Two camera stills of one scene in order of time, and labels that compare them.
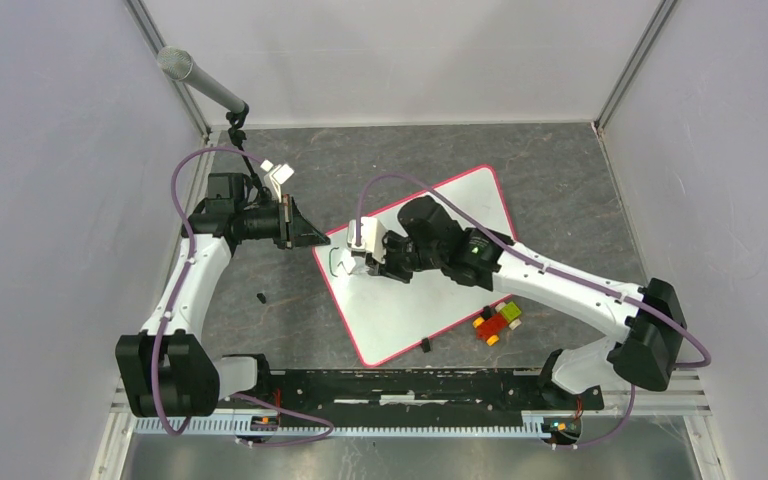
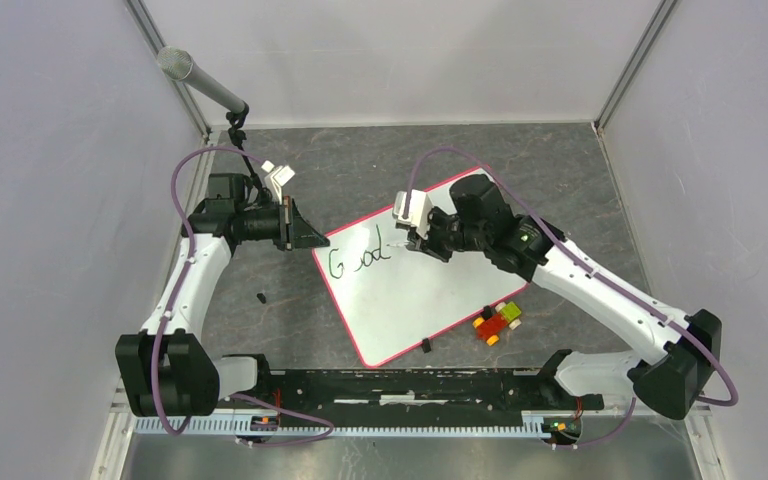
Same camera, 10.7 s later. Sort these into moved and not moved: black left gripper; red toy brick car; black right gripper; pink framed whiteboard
Moved: black right gripper
Not moved: black left gripper; red toy brick car; pink framed whiteboard
